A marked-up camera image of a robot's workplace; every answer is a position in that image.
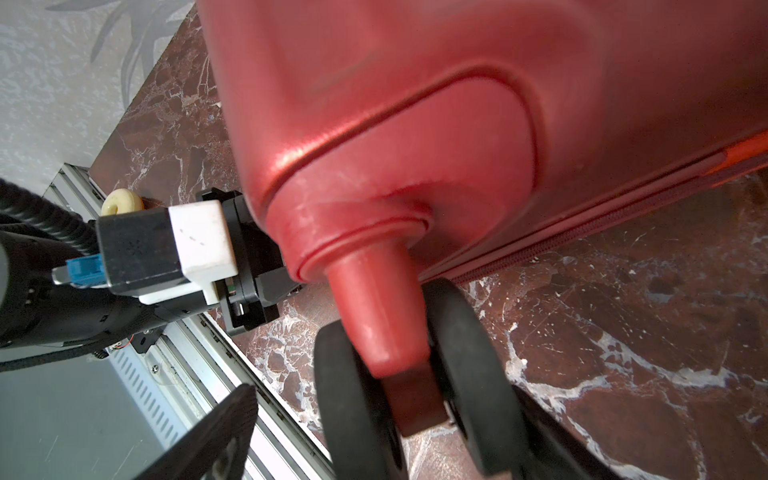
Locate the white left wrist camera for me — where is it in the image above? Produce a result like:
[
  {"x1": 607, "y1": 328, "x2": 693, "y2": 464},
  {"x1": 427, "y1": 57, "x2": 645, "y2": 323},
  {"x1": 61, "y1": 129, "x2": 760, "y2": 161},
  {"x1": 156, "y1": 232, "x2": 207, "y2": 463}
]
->
[{"x1": 51, "y1": 200, "x2": 239, "y2": 306}]

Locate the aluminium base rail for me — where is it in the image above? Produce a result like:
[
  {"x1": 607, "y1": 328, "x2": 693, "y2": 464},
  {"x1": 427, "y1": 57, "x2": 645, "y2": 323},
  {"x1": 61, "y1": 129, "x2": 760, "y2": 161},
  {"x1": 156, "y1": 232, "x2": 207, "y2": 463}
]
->
[{"x1": 41, "y1": 163, "x2": 337, "y2": 480}]

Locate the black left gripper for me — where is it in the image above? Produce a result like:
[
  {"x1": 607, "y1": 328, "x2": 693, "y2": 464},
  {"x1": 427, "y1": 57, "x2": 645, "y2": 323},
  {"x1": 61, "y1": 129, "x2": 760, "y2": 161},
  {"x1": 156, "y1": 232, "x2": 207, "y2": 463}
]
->
[{"x1": 196, "y1": 188, "x2": 302, "y2": 336}]

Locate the red hard-shell suitcase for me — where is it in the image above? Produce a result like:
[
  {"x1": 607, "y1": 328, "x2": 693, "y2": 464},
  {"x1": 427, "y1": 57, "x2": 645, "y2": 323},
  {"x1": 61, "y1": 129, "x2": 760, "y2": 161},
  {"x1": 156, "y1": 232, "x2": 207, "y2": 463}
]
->
[{"x1": 197, "y1": 1, "x2": 767, "y2": 479}]

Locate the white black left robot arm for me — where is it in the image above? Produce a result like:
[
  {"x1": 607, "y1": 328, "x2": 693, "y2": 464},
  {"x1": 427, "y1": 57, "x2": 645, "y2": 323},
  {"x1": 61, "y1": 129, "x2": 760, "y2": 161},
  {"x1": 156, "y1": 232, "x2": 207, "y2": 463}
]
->
[{"x1": 1, "y1": 181, "x2": 300, "y2": 372}]

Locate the cream tape roll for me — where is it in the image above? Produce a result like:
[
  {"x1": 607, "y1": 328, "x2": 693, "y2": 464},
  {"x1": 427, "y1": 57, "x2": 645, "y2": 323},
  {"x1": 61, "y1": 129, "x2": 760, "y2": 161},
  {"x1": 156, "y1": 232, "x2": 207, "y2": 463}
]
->
[{"x1": 100, "y1": 188, "x2": 145, "y2": 217}]

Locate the black corrugated cable hose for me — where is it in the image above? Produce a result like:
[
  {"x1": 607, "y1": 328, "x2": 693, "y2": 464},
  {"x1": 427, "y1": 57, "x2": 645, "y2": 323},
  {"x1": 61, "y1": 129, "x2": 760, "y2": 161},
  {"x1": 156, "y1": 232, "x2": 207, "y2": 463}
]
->
[{"x1": 0, "y1": 178, "x2": 100, "y2": 256}]

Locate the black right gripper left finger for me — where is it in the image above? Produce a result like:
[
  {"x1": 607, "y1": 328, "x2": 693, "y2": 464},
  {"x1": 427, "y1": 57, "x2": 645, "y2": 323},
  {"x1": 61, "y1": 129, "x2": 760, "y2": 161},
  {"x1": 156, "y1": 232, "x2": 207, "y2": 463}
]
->
[{"x1": 138, "y1": 384, "x2": 258, "y2": 479}]

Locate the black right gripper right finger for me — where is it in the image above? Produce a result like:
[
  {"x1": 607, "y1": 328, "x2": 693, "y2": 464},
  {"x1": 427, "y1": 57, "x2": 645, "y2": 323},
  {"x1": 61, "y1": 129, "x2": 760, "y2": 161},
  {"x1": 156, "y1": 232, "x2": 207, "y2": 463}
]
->
[{"x1": 511, "y1": 384, "x2": 618, "y2": 479}]

